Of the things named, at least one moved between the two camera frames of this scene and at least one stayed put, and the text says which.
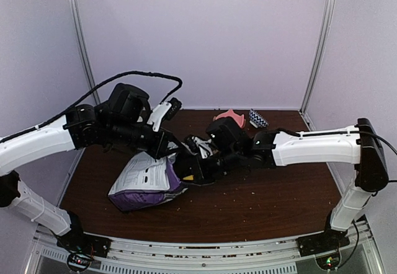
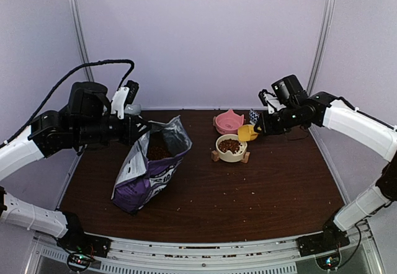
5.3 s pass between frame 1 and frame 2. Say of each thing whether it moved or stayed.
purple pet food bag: moved
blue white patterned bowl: stayed
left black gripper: moved
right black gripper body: moved
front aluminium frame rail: stayed
